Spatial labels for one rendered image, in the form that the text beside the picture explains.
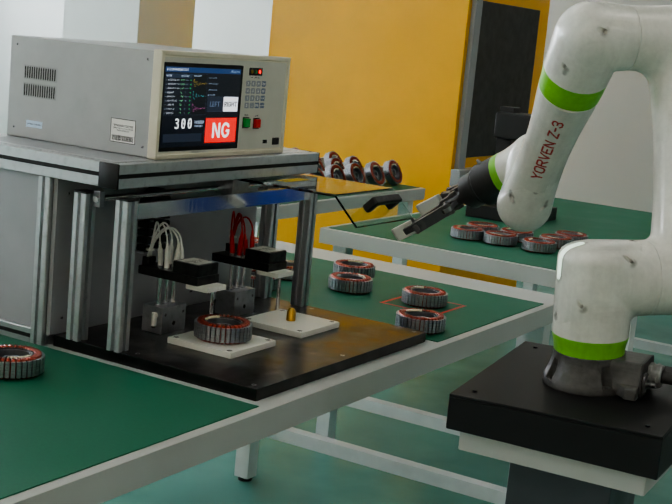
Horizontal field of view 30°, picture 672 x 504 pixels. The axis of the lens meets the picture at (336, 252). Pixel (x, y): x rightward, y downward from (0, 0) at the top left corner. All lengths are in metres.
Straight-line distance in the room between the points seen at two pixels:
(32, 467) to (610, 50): 1.13
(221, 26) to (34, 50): 6.45
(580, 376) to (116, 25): 4.65
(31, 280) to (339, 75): 4.01
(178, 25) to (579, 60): 4.64
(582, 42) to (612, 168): 5.53
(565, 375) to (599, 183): 5.56
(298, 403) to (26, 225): 0.64
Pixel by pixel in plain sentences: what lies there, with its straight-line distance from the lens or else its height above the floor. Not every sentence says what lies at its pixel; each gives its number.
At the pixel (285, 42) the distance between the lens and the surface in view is 6.47.
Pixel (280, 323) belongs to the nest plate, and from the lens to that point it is 2.60.
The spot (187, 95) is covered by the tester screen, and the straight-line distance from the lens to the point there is 2.44.
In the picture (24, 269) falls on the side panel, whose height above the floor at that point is 0.88.
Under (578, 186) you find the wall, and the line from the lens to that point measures 7.74.
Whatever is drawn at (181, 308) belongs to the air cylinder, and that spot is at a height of 0.82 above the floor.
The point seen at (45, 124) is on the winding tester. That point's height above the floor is 1.15.
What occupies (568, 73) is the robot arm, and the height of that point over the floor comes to 1.35.
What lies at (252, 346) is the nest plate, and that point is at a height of 0.78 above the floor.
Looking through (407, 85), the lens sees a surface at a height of 1.17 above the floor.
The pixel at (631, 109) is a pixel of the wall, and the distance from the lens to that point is 7.62.
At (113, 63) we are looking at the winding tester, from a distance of 2.45.
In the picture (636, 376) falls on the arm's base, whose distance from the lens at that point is 2.15.
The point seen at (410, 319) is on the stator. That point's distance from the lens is 2.75.
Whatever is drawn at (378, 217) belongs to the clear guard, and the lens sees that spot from 2.57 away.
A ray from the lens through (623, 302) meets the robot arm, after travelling 2.14.
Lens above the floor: 1.38
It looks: 10 degrees down
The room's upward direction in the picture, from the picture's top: 5 degrees clockwise
